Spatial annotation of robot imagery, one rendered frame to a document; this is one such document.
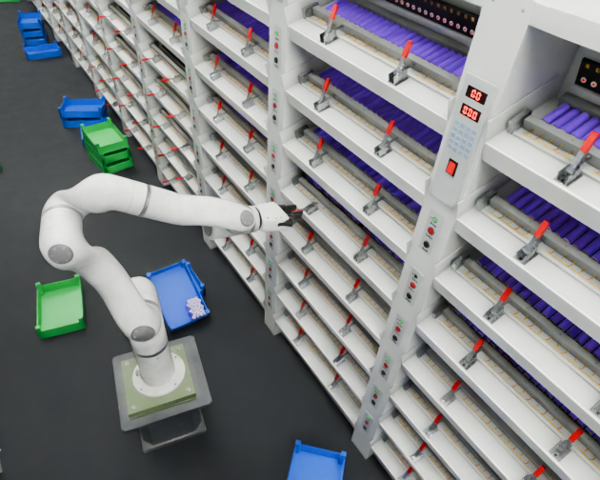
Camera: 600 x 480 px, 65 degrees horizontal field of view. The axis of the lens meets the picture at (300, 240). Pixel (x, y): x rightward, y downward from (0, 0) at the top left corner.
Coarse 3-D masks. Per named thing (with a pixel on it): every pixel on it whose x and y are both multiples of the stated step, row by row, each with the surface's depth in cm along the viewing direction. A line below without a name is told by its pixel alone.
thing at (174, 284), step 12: (180, 264) 238; (156, 276) 235; (168, 276) 236; (180, 276) 238; (156, 288) 232; (168, 288) 234; (180, 288) 236; (192, 288) 238; (168, 300) 232; (180, 300) 234; (168, 312) 230; (180, 312) 232; (168, 324) 223; (180, 324) 230
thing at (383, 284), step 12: (300, 168) 168; (288, 180) 169; (288, 192) 168; (300, 192) 167; (300, 204) 164; (312, 216) 159; (324, 216) 158; (312, 228) 162; (324, 228) 155; (336, 228) 154; (336, 240) 151; (348, 240) 150; (360, 240) 149; (348, 252) 147; (372, 252) 146; (360, 264) 144; (372, 264) 143; (372, 276) 140; (384, 276) 140; (372, 288) 143; (384, 288) 137; (396, 288) 137
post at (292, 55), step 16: (272, 0) 133; (288, 0) 127; (272, 16) 136; (272, 32) 138; (288, 32) 133; (272, 48) 141; (288, 48) 136; (272, 64) 145; (288, 64) 139; (272, 80) 148; (288, 112) 150; (272, 128) 158; (288, 160) 163; (272, 176) 171; (272, 256) 197; (272, 288) 209; (272, 304) 216; (272, 320) 224
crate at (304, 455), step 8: (296, 440) 184; (296, 448) 185; (304, 448) 187; (312, 448) 186; (296, 456) 187; (304, 456) 187; (312, 456) 188; (320, 456) 188; (328, 456) 188; (336, 456) 186; (344, 456) 181; (296, 464) 185; (304, 464) 185; (312, 464) 185; (320, 464) 186; (328, 464) 186; (336, 464) 186; (344, 464) 181; (296, 472) 183; (304, 472) 183; (312, 472) 183; (320, 472) 183; (328, 472) 183; (336, 472) 184
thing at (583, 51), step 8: (368, 0) 130; (448, 0) 109; (456, 0) 107; (384, 8) 126; (464, 8) 106; (472, 8) 104; (480, 8) 103; (584, 48) 88; (576, 56) 90; (584, 56) 89; (592, 56) 87; (576, 64) 90; (568, 72) 92; (576, 72) 91; (568, 80) 93; (560, 88) 94; (568, 88) 93
